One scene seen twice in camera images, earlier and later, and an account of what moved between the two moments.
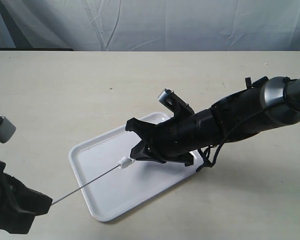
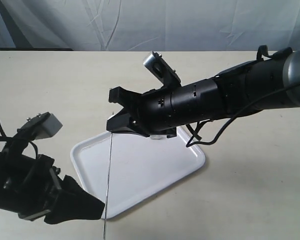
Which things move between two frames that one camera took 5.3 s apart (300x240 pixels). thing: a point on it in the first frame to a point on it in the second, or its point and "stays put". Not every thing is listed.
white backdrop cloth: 151,25 stays put
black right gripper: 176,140 to 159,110
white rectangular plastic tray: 108,190 stays put
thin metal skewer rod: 85,185 to 108,186
